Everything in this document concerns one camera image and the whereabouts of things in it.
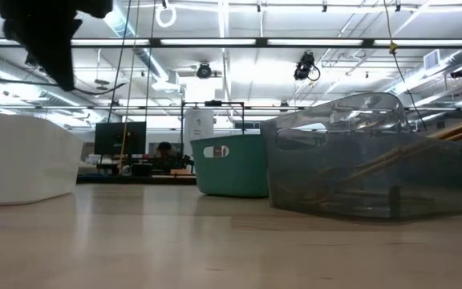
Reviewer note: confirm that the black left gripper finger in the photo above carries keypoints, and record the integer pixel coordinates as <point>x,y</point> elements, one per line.
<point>58,64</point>

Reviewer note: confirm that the white plastic bin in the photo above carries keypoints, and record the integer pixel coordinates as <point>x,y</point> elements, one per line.
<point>26,160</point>

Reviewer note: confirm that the teal plastic bin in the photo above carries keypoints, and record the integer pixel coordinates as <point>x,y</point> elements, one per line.
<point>231,172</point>

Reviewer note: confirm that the smoky transparent plastic bin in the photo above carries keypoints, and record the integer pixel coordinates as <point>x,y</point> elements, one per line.
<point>295,172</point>

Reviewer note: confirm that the black monitor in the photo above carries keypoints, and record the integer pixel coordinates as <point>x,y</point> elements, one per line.
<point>110,138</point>

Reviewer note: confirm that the black overhead beam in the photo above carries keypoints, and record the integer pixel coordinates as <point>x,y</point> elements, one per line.
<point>155,42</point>

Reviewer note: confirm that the person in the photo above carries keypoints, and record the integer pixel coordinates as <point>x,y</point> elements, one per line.
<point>164,147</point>

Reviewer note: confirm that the round black ceiling fixture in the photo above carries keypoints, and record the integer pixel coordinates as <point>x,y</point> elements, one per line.
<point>204,71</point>

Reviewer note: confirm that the cluttered black workbench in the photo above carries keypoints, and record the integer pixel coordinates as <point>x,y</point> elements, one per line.
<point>167,164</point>

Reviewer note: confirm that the white cylinder tank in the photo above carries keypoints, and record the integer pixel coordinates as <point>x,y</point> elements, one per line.
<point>199,124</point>

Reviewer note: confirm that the grey air vent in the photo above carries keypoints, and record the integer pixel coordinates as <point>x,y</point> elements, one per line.
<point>431,60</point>

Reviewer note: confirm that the black aluminium table frame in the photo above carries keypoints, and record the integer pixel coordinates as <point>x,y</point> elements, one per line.
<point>134,180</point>

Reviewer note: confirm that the black ceiling camera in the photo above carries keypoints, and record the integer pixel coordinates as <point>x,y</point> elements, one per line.
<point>305,66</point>

